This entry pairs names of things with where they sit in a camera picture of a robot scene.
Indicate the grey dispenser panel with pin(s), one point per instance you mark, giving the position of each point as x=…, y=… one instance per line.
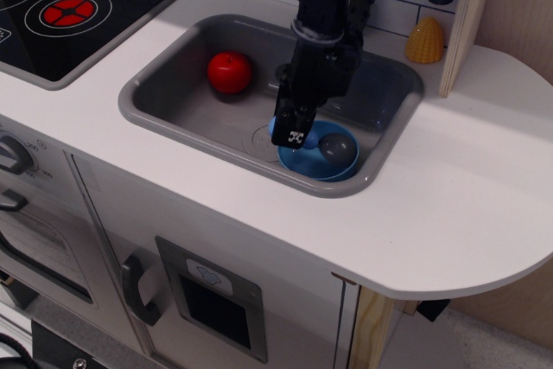
x=215, y=299

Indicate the black toy stovetop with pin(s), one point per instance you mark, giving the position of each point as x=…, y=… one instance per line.
x=50, y=43

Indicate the yellow toy corn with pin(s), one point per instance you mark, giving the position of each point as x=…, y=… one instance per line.
x=425, y=44

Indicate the blue and grey toy spoon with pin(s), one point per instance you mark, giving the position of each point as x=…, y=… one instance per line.
x=327, y=144

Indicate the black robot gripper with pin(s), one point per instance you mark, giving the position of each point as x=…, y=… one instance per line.
x=306, y=83

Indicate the red toy apple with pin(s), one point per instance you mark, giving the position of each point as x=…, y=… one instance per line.
x=229, y=72

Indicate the toy oven door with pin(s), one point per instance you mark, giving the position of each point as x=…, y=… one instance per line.
x=55, y=251

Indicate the grey plastic sink basin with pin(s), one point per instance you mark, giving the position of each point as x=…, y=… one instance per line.
x=173, y=97

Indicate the grey cabinet door handle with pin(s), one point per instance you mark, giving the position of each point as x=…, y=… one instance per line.
x=131, y=272

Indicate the light blue plastic bowl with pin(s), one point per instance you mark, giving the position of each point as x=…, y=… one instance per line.
x=320, y=173

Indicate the grey oven door handle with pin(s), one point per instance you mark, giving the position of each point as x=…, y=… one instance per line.
x=11, y=201

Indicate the light wooden side post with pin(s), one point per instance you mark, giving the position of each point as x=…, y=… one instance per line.
x=466, y=24

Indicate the grey oven knob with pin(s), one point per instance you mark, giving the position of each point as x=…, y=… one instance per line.
x=16, y=157

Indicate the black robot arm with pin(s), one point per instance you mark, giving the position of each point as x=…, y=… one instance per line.
x=324, y=23

